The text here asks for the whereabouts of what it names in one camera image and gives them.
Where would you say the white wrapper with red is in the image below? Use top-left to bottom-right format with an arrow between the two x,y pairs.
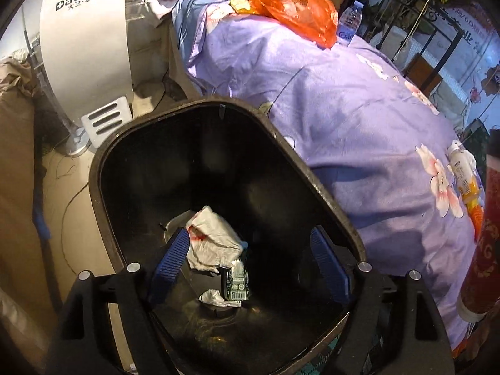
185,206 -> 248,273

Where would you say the green tissue box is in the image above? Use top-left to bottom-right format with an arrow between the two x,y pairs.
222,259 -> 250,301

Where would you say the red patterned paper cup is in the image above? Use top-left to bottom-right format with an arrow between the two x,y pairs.
457,130 -> 499,323

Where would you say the orange juice bottle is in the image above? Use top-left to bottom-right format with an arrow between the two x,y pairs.
447,140 -> 484,242

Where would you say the black trash bin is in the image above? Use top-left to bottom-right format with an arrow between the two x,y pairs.
90,97 -> 365,374

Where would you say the purple floral bed sheet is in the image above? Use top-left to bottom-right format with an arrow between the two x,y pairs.
172,0 -> 475,347

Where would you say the clear water bottle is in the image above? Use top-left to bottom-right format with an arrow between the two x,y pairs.
337,1 -> 363,46

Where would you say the white David B machine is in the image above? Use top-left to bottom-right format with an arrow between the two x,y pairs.
25,0 -> 133,157

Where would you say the orange plastic bag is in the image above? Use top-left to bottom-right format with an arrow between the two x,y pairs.
248,0 -> 338,48

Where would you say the black iron bed frame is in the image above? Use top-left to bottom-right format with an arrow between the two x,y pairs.
331,0 -> 464,93

